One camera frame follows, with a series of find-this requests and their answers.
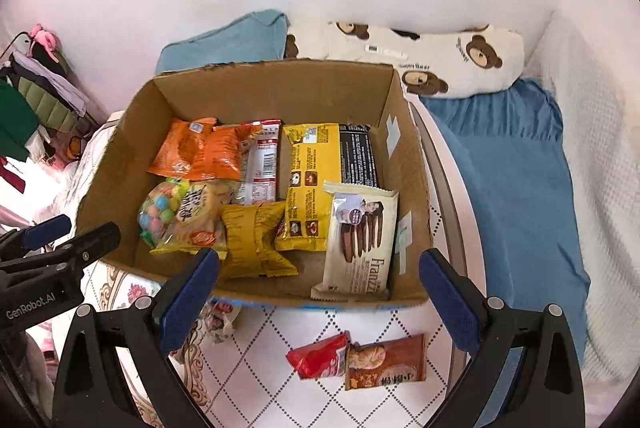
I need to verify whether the dark red garment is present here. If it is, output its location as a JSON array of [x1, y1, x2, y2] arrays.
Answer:
[[0, 155, 26, 194]]

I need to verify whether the small white snack packet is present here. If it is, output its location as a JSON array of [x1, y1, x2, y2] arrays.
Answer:
[[200, 300, 243, 346]]

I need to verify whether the blue folded towel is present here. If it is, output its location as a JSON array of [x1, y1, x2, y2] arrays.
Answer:
[[154, 9, 290, 76]]

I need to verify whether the long black biscuit packet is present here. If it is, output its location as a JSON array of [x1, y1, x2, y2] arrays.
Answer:
[[339, 124, 381, 190]]

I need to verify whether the small red snack packet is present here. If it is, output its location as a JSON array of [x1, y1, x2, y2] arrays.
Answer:
[[286, 330, 351, 380]]

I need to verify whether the white remote control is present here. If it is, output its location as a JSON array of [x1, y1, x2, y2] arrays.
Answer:
[[364, 44, 408, 61]]

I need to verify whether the crinkled orange chips packet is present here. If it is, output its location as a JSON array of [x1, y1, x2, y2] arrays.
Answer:
[[190, 123, 263, 182]]

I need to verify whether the white textured blanket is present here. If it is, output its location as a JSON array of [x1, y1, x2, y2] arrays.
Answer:
[[520, 10, 640, 414]]

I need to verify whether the smooth orange snack packet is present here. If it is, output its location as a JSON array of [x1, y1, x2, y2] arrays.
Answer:
[[146, 117, 218, 181]]

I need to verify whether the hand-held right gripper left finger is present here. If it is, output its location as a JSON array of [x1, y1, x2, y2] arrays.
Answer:
[[51, 248, 222, 428]]

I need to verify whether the dark green jacket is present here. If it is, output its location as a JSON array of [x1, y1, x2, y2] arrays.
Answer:
[[0, 78, 41, 161]]

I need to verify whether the black clothes rack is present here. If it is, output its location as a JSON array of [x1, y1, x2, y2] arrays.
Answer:
[[0, 30, 101, 129]]

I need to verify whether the red and white strip packet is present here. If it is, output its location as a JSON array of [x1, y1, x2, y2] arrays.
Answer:
[[235, 119, 282, 204]]

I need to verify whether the long yellow biscuit packet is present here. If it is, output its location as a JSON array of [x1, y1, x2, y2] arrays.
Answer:
[[275, 123, 342, 253]]

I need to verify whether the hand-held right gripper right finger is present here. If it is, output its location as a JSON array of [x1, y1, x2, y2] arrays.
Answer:
[[418, 248, 587, 428]]

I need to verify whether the bear print pillow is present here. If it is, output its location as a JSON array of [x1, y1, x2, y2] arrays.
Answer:
[[285, 19, 526, 100]]

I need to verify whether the white chocolate wafer packet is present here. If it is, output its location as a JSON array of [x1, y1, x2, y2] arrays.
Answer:
[[311, 180, 399, 301]]

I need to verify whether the cardboard box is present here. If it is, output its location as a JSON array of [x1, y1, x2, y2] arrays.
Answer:
[[75, 58, 435, 311]]

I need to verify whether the blue bed sheet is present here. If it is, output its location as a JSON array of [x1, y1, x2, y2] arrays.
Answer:
[[417, 78, 591, 428]]

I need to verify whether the crinkled yellow snack packet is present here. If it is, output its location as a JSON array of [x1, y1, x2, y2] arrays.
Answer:
[[220, 201, 299, 280]]

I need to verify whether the brown bread snack packet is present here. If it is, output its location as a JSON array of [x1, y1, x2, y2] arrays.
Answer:
[[344, 334, 427, 391]]

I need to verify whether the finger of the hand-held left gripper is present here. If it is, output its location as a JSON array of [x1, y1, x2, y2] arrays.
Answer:
[[0, 214, 73, 259], [20, 221, 122, 280]]

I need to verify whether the colourful candy ball packet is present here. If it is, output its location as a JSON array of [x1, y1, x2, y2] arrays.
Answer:
[[137, 178, 191, 249]]

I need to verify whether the olive puffer vest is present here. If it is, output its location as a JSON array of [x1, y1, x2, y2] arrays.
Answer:
[[17, 75, 83, 134]]

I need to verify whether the pink plush toy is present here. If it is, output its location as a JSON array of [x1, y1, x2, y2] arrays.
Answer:
[[27, 23, 61, 59]]

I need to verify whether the yellow cookie packet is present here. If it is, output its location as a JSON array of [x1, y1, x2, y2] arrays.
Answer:
[[150, 180, 238, 259]]

